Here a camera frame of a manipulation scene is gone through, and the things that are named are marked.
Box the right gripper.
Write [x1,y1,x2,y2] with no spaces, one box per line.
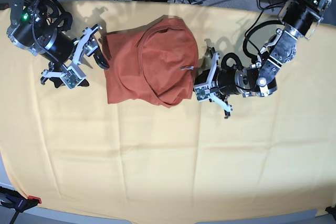
[39,31,110,88]

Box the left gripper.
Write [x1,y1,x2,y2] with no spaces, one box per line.
[194,66,246,96]

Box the terracotta orange T-shirt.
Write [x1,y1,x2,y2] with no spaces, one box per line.
[102,17,198,108]

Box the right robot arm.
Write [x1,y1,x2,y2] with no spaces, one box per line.
[6,0,109,90]

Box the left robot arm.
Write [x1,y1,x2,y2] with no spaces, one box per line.
[194,0,332,102]

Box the pale yellow table cloth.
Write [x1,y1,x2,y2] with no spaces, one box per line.
[1,10,335,223]

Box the black clamp right corner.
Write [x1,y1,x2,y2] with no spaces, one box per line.
[325,206,336,221]

